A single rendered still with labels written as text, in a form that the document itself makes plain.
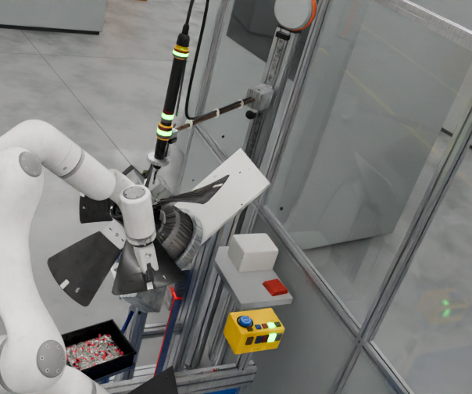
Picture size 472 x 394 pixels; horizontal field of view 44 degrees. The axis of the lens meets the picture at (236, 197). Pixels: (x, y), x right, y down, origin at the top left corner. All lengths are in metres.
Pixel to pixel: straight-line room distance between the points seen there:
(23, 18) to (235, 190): 5.62
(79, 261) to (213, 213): 0.50
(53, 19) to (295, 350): 5.83
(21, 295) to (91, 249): 0.84
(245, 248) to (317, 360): 0.52
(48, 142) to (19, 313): 0.40
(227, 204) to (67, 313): 1.50
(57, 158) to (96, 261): 0.70
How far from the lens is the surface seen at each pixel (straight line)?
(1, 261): 1.27
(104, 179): 1.51
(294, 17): 2.28
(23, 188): 1.25
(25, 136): 1.40
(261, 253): 2.43
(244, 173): 2.17
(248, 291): 2.37
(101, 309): 3.42
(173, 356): 2.68
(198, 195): 1.85
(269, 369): 2.72
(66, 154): 1.45
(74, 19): 7.68
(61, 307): 3.40
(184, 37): 1.68
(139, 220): 1.61
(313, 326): 2.38
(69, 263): 2.10
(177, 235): 2.04
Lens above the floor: 2.30
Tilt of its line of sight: 29 degrees down
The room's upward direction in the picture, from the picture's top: 16 degrees clockwise
